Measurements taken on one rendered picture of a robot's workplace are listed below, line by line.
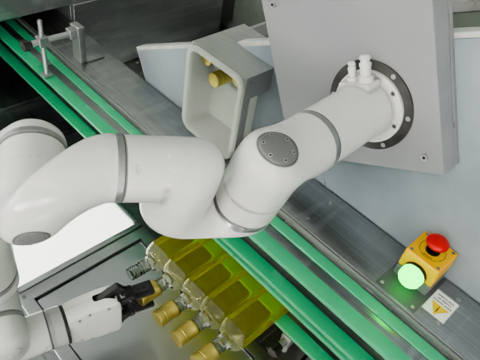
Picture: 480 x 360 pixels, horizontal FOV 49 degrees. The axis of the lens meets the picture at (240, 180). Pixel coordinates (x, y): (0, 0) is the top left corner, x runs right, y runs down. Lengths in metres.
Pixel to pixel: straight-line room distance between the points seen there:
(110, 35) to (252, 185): 1.29
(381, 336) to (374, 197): 0.27
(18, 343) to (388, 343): 0.61
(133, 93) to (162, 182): 0.85
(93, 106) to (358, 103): 0.83
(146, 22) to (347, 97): 1.25
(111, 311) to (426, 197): 0.61
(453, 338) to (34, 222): 0.70
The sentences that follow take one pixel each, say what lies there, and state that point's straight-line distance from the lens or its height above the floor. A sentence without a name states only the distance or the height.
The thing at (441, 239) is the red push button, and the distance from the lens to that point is 0.98.
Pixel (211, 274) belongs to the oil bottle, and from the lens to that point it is 1.08.
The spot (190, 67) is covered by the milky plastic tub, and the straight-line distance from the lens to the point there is 1.18.
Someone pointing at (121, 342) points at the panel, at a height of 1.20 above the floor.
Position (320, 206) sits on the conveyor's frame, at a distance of 1.08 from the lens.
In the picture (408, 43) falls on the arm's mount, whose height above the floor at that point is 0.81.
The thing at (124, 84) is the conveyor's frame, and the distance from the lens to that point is 1.49.
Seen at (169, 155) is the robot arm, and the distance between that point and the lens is 0.63.
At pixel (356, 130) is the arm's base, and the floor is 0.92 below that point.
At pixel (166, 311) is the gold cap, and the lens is 1.04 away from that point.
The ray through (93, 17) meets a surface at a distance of 1.82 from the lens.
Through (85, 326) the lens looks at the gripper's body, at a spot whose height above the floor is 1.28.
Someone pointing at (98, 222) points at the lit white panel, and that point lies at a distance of 1.36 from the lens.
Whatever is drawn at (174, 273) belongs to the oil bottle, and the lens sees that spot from 1.08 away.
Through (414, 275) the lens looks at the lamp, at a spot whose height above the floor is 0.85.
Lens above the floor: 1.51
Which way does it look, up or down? 35 degrees down
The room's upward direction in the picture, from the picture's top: 119 degrees counter-clockwise
